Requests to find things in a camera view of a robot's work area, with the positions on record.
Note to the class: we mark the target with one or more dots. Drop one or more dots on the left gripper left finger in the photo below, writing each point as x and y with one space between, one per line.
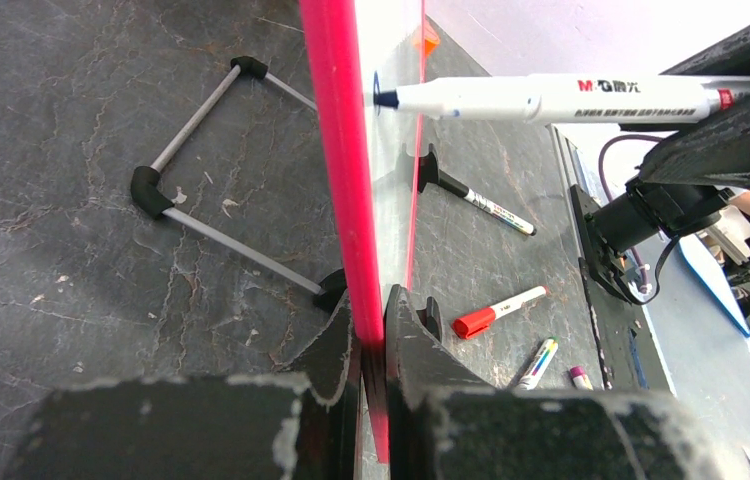
300 422

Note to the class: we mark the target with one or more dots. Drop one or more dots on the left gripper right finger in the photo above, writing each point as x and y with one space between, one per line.
447 423

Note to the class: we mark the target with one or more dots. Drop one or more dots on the blue marker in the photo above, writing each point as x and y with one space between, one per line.
569 98

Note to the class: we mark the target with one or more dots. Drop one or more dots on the pink framed whiteboard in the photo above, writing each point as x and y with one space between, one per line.
357 49

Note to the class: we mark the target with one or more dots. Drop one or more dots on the green marker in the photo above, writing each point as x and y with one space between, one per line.
539 364

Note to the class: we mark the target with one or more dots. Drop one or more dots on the red marker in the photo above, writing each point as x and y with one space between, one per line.
471 325

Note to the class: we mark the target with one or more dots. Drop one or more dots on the purple marker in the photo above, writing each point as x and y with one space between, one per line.
580 378

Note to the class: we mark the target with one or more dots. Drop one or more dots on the black marker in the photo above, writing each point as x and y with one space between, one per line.
462 191

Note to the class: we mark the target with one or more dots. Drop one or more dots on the orange cap right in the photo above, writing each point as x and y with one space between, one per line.
426 39

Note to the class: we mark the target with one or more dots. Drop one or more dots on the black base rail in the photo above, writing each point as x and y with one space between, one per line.
629 356

